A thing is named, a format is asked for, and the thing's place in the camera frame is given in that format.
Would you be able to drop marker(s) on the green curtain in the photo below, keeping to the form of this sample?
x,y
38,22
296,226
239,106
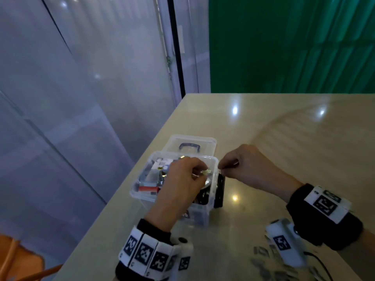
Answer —
x,y
293,43

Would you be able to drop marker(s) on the person's right forearm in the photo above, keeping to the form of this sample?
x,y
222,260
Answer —
x,y
366,248

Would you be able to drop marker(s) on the black window post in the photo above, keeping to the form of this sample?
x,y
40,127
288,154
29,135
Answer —
x,y
176,46

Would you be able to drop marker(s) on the red stapler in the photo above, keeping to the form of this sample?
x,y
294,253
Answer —
x,y
146,187

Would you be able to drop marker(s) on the small white staple box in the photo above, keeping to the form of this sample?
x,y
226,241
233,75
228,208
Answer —
x,y
159,165

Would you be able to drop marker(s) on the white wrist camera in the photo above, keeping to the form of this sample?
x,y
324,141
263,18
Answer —
x,y
284,243
183,257

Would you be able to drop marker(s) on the person's left hand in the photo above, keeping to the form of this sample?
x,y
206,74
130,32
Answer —
x,y
179,187

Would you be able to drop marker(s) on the orange chair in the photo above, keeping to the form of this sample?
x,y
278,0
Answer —
x,y
17,263

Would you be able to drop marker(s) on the transparent box lid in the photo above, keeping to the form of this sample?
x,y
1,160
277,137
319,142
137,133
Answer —
x,y
173,142

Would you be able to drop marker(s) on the pile of metal staple strips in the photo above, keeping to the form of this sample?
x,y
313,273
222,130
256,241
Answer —
x,y
275,263

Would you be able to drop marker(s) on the person's right hand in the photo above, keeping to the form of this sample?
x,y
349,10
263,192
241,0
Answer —
x,y
255,166

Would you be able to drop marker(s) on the transparent storage box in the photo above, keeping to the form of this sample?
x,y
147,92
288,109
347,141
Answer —
x,y
140,193

